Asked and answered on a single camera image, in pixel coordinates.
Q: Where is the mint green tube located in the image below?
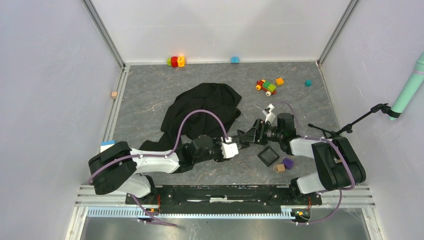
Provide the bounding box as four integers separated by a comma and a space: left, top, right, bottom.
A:
388, 52, 424, 121

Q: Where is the blue white block toy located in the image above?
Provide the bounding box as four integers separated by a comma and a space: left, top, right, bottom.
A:
100, 140, 116, 151

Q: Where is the colourful toy brick car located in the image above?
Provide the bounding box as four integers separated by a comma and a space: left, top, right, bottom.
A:
255, 79, 277, 97

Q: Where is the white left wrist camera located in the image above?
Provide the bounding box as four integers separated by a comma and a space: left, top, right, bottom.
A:
220, 137, 239, 159

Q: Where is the brown wooden cube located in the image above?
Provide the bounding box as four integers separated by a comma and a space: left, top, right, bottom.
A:
275, 163, 286, 173

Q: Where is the teal cube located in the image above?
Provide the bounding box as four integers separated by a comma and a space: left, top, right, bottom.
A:
304, 79, 312, 87

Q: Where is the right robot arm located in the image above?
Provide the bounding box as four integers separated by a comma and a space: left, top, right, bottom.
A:
236, 113, 366, 204

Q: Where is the black tripod stand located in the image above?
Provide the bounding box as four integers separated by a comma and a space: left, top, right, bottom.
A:
308, 103, 401, 139

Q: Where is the red yellow green toy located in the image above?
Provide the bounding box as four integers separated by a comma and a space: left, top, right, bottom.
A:
167, 55, 186, 68

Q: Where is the black square tray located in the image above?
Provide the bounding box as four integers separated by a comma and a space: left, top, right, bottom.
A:
257, 146, 280, 167

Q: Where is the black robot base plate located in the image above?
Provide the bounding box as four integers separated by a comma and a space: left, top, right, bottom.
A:
138, 184, 322, 214

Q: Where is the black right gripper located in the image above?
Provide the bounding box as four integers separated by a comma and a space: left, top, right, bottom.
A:
239, 118, 283, 146

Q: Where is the black garment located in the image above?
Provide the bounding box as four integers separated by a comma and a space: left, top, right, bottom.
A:
139, 83, 242, 152

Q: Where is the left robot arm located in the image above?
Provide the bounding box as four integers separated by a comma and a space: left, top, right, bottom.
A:
88, 135, 239, 204

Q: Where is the orange cube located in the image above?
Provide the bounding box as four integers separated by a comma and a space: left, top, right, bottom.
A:
275, 77, 285, 86

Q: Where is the purple cube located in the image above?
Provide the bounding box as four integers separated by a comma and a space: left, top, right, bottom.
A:
282, 157, 294, 170

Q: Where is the blue round block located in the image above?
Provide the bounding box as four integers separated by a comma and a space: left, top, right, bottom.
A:
230, 56, 240, 64

